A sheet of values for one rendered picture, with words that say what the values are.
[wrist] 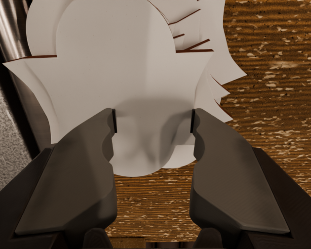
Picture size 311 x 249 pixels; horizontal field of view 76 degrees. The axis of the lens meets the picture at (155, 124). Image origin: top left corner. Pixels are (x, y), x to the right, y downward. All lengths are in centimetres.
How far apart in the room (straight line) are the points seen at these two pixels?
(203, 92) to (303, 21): 10
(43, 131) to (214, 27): 20
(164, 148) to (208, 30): 10
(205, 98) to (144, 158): 7
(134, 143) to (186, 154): 6
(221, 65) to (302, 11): 7
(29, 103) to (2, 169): 12
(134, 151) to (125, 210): 15
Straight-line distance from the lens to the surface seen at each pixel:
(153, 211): 30
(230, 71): 18
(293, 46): 21
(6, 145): 30
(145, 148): 16
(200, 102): 17
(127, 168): 17
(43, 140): 27
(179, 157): 20
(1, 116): 28
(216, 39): 17
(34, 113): 25
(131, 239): 35
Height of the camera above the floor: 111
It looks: 59 degrees down
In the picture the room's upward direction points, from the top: 179 degrees clockwise
